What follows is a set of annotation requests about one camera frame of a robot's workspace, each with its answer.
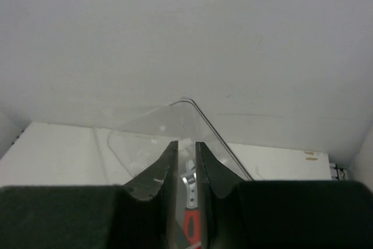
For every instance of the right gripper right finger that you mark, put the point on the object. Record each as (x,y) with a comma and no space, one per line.
(235,213)

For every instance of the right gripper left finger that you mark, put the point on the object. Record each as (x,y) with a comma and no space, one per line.
(138,214)

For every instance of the red handled adjustable wrench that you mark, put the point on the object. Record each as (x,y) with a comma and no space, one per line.
(191,225)

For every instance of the clear plastic drawer container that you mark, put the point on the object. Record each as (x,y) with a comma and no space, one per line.
(139,143)

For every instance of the aluminium table frame rail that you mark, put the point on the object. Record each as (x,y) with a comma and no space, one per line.
(337,173)

